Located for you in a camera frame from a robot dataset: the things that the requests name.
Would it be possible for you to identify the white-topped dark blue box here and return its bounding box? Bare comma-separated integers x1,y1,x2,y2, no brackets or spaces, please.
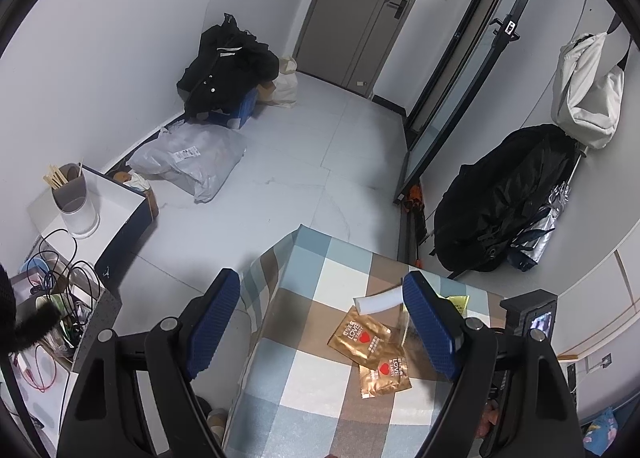
27,164,160,284

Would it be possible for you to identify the blue printed cloth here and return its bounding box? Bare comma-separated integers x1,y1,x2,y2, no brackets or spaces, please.
580,405,621,456

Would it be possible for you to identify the blue cardboard box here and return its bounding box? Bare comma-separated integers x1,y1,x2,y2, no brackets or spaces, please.
207,88,261,130

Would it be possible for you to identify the beige cloth bag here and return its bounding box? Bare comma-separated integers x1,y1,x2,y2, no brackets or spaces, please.
260,57,299,109

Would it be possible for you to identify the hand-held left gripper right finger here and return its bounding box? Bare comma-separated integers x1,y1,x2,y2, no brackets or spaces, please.
401,270,586,458

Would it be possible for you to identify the person's right hand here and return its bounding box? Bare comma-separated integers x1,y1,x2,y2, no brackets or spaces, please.
481,398,502,439

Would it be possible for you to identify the black jacket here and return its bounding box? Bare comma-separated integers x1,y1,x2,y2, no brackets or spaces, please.
176,13,280,119

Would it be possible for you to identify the black-framed glass door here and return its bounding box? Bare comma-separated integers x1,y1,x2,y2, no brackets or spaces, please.
392,0,548,206

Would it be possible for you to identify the bundle of wooden chopsticks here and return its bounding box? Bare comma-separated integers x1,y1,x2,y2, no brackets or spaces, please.
44,163,83,191

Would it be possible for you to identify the grey speckled open box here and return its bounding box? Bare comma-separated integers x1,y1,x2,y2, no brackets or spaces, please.
10,268,123,374

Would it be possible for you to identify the checked tablecloth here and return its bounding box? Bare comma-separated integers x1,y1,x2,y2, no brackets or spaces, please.
225,224,506,458

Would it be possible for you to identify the grey and white cup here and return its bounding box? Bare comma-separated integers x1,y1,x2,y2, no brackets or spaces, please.
51,173,99,239

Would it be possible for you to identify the black fuzzy cloth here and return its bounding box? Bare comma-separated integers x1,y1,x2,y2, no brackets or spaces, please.
0,263,63,354

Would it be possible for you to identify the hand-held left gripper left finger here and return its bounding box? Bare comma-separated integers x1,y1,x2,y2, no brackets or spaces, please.
57,267,242,458

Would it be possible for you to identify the beige slipper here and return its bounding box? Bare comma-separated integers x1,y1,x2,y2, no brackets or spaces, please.
197,395,231,444

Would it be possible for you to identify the white tote bag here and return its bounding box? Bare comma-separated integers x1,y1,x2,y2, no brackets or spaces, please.
550,30,626,151

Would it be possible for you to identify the black backpack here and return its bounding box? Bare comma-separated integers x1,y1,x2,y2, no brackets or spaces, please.
432,124,578,273

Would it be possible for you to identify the red cable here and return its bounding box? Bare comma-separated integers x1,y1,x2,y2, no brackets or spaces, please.
17,353,58,394

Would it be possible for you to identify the grey-brown door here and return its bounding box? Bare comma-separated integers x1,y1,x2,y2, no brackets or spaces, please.
292,0,446,99

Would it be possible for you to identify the yellow packet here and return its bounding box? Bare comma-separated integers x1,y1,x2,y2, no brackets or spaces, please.
446,294,470,319

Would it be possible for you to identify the silver folded umbrella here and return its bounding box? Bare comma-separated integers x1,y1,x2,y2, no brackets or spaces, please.
507,153,583,271

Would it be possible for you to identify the gold heart-print packet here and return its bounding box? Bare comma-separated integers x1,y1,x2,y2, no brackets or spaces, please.
327,305,392,368
358,344,413,400

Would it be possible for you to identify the small orange item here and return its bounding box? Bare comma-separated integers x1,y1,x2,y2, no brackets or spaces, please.
404,185,426,213

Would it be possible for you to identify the black cable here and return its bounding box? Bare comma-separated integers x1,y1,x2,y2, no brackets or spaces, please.
30,228,108,339

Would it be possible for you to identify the grey plastic mailing bag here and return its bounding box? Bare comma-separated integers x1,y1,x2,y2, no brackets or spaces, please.
125,120,248,203

